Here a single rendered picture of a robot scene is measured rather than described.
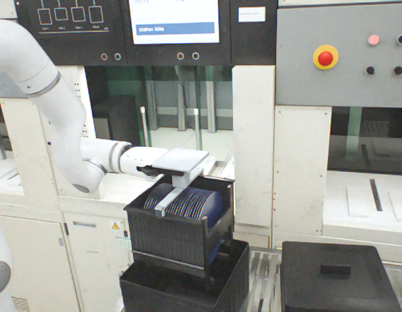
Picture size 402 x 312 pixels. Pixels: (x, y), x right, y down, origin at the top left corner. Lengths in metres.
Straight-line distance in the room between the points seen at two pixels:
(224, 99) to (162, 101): 0.37
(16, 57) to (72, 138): 0.22
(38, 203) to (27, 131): 0.33
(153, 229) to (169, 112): 1.42
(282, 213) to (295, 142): 0.27
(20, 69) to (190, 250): 0.54
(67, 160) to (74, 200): 0.70
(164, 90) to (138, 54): 1.00
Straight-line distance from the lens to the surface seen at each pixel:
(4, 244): 0.88
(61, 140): 0.98
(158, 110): 2.33
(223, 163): 1.76
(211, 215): 1.00
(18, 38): 0.87
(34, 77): 0.90
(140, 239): 0.99
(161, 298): 1.03
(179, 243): 0.93
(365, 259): 1.28
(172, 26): 1.25
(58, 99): 0.93
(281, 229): 1.41
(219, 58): 1.22
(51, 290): 2.07
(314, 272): 1.19
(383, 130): 1.73
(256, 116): 1.18
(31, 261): 2.02
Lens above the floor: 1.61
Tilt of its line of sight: 23 degrees down
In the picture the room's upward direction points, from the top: 3 degrees counter-clockwise
